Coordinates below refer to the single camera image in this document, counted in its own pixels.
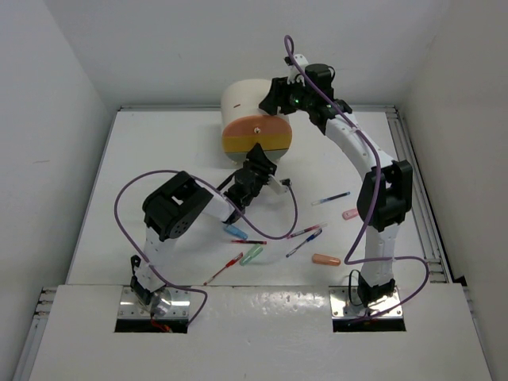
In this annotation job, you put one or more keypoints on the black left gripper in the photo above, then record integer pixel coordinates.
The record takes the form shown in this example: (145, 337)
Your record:
(257, 159)

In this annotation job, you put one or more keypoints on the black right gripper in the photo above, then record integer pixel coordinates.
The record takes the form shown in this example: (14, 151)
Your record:
(278, 97)

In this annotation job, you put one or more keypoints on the orange top drawer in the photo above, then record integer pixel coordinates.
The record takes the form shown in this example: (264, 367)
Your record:
(258, 127)

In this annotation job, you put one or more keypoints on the cream drawer cabinet shell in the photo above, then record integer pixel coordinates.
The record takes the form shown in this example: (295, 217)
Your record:
(240, 104)

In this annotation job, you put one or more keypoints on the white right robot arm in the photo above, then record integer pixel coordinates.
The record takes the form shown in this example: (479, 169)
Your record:
(386, 193)

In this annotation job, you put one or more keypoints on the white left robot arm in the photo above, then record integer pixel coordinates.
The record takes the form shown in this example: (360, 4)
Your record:
(171, 209)

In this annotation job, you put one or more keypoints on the blue correction tape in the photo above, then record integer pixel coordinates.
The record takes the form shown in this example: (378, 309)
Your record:
(234, 231)

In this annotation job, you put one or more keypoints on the blue refill pen clear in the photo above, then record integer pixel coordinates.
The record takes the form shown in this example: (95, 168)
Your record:
(330, 198)

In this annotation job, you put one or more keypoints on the red pen dark cap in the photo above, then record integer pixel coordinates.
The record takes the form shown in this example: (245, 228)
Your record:
(248, 242)

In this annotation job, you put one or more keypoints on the pink red gel pen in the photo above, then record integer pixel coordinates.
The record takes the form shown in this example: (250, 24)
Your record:
(307, 230)

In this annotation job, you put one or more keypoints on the green correction tape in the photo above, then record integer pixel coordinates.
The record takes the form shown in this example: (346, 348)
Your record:
(251, 254)

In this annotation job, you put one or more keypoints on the blue gel pen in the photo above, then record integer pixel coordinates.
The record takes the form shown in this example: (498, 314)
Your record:
(310, 238)

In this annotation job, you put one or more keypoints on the red pen clear clip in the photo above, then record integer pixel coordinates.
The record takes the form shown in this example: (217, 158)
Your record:
(227, 265)

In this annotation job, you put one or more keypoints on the pink correction tape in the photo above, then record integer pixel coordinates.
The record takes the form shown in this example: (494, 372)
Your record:
(350, 214)

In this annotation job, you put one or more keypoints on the orange correction tape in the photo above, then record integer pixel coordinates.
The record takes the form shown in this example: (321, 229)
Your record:
(325, 260)

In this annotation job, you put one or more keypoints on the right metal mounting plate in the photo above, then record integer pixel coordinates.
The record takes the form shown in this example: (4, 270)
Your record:
(345, 305)

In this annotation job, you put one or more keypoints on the metal mounting plate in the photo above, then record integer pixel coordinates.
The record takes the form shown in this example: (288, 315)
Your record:
(345, 305)
(166, 304)

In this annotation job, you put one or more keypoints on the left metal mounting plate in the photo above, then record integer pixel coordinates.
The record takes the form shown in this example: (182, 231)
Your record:
(166, 304)

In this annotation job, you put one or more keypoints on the white front shelf board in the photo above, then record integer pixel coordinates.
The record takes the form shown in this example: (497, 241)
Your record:
(259, 333)

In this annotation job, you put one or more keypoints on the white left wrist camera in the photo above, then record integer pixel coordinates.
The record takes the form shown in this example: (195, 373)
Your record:
(279, 186)

